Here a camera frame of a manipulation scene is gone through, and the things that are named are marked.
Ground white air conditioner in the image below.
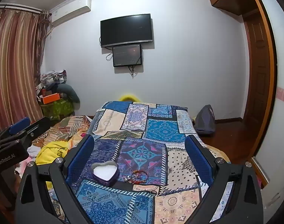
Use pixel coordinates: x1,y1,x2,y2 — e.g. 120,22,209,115
49,0,92,27

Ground wooden door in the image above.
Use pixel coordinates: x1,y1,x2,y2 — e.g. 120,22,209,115
243,12,272,133

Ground red string bracelet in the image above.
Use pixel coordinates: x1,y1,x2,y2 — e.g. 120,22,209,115
124,169,149,184

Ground striped brown blanket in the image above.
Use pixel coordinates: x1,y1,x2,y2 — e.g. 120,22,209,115
32,115,92,146

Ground yellow round object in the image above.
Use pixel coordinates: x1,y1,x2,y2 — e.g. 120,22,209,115
119,94,141,103

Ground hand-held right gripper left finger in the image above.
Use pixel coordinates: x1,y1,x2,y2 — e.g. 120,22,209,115
15,134,96,224

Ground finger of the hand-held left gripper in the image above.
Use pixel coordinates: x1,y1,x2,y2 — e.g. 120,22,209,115
16,116,52,145
0,117,32,145

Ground striped brown curtain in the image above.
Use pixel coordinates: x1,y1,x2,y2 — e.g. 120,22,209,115
0,3,51,132

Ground pile of clutter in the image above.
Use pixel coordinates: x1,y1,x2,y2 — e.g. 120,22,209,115
35,69,68,96

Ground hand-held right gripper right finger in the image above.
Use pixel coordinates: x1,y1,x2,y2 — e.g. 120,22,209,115
184,135,265,224

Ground large black television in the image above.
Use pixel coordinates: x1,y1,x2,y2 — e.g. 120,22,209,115
100,13,154,48

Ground green patterned box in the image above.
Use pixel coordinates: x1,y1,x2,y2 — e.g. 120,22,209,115
40,98,74,120

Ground pink cloth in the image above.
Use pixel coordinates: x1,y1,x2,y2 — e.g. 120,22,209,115
14,157,37,176

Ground patchwork blue blanket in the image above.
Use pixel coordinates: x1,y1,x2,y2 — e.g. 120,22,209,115
49,101,233,224

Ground yellow fleece blanket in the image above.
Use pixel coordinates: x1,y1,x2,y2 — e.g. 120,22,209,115
36,140,74,167

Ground orange box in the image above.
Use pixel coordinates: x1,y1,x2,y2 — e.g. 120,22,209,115
42,93,62,105

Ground purple heart-shaped tin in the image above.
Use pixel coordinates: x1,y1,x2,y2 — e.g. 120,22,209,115
90,161,120,187

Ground small black monitor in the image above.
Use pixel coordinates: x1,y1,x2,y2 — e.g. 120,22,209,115
112,44,143,68

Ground grey bag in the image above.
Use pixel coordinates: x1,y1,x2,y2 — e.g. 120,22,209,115
194,105,216,135

